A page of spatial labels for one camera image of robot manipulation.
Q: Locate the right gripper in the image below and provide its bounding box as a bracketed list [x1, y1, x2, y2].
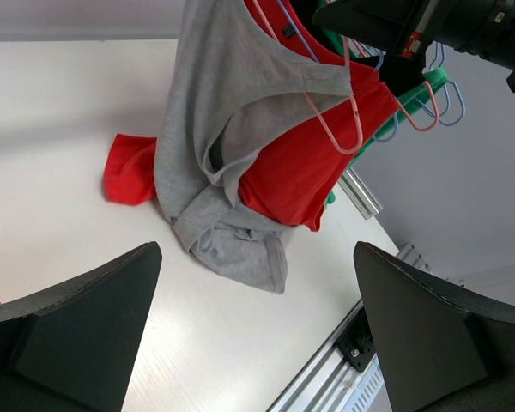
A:
[312, 0, 515, 93]

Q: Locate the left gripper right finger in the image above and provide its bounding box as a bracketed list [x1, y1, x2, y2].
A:
[354, 241, 515, 411]

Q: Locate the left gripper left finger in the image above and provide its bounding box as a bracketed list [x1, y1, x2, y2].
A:
[0, 242, 162, 411]

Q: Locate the pink wire hanger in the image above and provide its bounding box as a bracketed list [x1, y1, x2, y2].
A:
[245, 1, 366, 155]

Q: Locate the grey tank top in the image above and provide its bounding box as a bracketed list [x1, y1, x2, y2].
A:
[154, 1, 352, 294]

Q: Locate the green tank top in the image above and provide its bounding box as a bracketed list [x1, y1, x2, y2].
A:
[317, 0, 451, 207]

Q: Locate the empty blue hanger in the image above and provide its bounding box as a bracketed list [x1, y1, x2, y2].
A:
[427, 42, 466, 127]

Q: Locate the pink hanger holding black top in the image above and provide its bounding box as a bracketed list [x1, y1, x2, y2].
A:
[394, 81, 439, 132]

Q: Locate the blue hanger holding red top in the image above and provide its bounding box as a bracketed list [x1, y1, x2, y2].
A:
[277, 1, 399, 142]

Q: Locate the red tank top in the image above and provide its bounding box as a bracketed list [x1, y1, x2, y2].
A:
[102, 0, 403, 233]

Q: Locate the white slotted cable duct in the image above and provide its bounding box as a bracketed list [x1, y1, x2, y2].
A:
[332, 362, 384, 412]

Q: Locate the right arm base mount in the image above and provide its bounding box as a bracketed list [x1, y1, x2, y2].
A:
[336, 308, 376, 373]

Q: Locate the front aluminium rail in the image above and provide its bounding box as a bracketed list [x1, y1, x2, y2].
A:
[265, 167, 434, 412]

